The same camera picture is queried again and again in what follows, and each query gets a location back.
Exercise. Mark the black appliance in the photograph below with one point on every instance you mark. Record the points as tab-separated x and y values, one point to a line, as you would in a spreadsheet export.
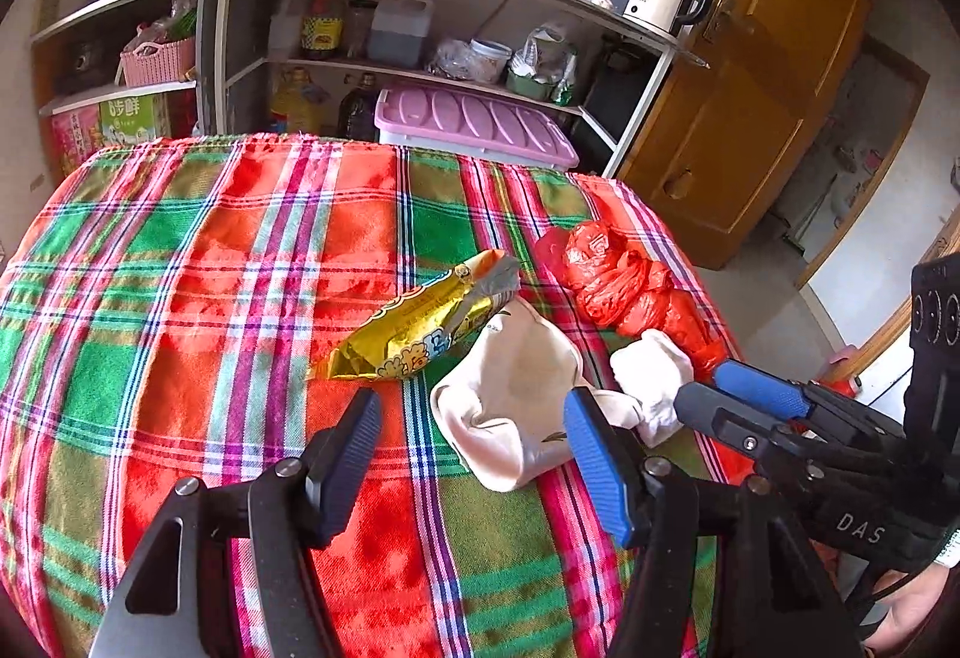
622	88

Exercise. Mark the clear plastic jug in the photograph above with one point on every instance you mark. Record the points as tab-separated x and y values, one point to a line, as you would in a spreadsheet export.
286	27

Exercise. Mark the dark oil bottle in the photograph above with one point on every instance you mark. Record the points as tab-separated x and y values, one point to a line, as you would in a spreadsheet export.
358	110

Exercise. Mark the pink woven basket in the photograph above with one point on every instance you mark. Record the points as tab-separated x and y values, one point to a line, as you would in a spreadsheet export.
159	63

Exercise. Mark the white plastic tub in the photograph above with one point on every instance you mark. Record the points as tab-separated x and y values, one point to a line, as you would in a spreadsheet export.
491	61

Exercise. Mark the white plastic bag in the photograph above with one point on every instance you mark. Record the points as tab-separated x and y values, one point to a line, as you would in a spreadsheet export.
551	57

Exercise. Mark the clear plastic bag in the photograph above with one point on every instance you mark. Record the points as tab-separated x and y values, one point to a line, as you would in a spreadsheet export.
450	59

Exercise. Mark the red carton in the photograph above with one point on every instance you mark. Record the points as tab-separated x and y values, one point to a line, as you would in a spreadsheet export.
76	140

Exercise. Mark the wooden door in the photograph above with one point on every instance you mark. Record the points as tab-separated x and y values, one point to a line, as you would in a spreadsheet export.
765	80

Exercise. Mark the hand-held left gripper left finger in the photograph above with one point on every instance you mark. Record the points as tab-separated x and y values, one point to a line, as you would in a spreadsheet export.
349	455

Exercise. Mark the white tissue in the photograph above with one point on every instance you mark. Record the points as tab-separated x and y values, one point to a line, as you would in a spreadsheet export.
649	373

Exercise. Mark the dark liquid jug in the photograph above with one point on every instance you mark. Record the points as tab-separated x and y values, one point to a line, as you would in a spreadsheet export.
400	33

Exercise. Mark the pink storage box lid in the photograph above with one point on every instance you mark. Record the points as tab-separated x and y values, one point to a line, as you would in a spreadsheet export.
472	121

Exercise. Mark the yellow label sauce bottle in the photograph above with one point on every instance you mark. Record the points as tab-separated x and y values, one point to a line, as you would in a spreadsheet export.
322	31

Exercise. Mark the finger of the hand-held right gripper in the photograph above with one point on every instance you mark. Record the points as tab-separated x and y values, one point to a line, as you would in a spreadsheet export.
757	388
720	414

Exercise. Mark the cream cloth pouch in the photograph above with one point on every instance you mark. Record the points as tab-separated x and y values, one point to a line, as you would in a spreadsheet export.
510	395

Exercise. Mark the glass jar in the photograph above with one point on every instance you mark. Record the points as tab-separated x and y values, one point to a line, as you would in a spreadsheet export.
360	31

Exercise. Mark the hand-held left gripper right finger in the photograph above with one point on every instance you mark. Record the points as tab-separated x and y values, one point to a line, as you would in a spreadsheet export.
596	470

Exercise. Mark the red plastic object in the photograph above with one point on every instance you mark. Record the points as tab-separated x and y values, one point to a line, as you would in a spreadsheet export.
844	388

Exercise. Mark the green bowl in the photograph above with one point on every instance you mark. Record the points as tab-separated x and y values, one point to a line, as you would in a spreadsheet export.
529	86

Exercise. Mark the plaid tablecloth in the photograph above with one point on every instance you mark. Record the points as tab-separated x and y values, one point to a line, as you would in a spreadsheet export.
187	328

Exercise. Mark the black gas stove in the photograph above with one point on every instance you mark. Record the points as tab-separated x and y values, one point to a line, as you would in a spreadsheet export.
82	65

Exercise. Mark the red plastic bag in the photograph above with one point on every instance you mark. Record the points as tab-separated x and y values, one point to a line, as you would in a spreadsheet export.
622	286

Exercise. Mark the person's right hand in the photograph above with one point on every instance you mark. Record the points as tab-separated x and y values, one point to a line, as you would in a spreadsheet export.
911	609

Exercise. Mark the yellow snack packet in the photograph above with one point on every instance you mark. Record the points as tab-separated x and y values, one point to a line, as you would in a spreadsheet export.
420	335

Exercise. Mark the green carton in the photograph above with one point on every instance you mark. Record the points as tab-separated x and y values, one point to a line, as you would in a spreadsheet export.
135	118

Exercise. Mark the yellow oil bottle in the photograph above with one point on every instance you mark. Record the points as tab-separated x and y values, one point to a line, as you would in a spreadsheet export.
298	103

